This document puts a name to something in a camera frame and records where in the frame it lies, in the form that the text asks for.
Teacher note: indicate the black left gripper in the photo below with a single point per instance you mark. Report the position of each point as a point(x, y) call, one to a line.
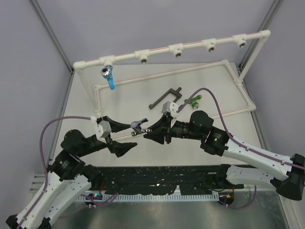
point(119, 148)

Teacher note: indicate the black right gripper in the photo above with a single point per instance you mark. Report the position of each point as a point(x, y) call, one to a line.
point(161, 130)

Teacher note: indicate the chrome water faucet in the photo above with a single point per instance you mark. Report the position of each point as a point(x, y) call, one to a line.
point(137, 129)

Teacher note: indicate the white PVC pipe frame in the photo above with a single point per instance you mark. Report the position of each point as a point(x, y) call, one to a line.
point(137, 82)

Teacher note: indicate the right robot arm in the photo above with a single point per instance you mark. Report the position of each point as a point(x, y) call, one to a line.
point(284, 174)

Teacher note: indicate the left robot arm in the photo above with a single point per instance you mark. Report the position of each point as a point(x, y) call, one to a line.
point(68, 176)

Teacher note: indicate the green faucet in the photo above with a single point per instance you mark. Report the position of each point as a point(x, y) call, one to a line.
point(194, 101)

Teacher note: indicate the blue chrome faucet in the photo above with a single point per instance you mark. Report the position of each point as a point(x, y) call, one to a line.
point(106, 73)

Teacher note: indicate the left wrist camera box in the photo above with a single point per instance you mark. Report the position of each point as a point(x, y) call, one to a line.
point(101, 126)

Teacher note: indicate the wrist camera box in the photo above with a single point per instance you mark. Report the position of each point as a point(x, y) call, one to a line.
point(101, 126)
point(171, 108)

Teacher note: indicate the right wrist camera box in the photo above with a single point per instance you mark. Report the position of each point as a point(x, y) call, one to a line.
point(171, 108)

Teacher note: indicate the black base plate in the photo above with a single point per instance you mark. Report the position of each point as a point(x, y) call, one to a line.
point(191, 180)

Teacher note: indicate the white slotted cable duct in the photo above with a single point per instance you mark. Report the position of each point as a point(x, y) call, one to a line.
point(175, 197)

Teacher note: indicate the aluminium frame post left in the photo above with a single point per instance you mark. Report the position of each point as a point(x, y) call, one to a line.
point(50, 32)

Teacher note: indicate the aluminium frame post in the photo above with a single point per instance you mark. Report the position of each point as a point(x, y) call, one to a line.
point(264, 25)
point(50, 32)

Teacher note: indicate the aluminium frame post right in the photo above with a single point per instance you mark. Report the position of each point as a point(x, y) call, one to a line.
point(264, 25)

